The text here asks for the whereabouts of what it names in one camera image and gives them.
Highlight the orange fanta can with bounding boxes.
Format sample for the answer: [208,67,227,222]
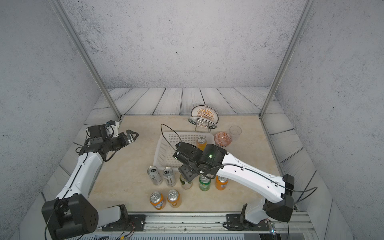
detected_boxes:
[215,176,229,191]
[150,191,166,210]

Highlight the white plastic basket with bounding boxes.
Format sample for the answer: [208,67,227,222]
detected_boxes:
[153,132,215,170]

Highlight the aluminium rail frame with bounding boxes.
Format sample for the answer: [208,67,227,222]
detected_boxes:
[59,212,318,240]

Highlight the clear plastic cup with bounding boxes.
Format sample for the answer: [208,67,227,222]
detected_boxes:
[229,126,243,142]

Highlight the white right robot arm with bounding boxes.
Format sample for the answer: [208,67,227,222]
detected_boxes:
[173,142,295,224]

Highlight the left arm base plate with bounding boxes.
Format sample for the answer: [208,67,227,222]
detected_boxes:
[102,214,146,233]

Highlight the right aluminium corner post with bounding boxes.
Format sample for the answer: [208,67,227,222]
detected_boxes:
[259,0,316,120]

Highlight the small orange can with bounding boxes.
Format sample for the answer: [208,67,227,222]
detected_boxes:
[167,189,182,208]

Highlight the dark rimmed plate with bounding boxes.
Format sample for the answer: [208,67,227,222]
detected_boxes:
[188,117,217,130]

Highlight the left aluminium corner post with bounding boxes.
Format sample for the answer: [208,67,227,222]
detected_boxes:
[49,0,123,121]

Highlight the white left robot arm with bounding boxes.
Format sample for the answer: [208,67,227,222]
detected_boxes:
[42,121,139,240]

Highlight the red patterned bowl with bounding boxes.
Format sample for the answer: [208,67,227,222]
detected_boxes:
[214,132,233,148]

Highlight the aluminium corner post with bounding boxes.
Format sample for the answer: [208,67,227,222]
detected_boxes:
[49,0,123,121]
[259,0,316,120]

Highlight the orange Fanta can back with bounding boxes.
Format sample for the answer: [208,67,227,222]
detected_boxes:
[150,191,166,210]

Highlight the white Monster can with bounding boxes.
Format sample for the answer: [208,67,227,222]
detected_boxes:
[163,167,177,187]
[147,166,163,186]

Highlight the orange Fanta can front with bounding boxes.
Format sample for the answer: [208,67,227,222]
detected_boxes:
[215,176,229,191]

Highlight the metal wire plate stand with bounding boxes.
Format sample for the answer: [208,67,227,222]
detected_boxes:
[195,123,217,133]

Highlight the green Sprite can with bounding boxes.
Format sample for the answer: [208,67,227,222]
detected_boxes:
[199,175,211,192]

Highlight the decorated plate upright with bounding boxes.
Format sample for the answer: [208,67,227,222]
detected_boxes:
[191,105,219,124]

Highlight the green gold-top can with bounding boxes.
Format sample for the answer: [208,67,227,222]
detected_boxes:
[180,175,193,190]

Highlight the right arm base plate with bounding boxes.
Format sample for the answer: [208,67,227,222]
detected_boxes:
[223,214,270,232]

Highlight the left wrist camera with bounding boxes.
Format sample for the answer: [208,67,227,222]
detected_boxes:
[106,120,120,139]

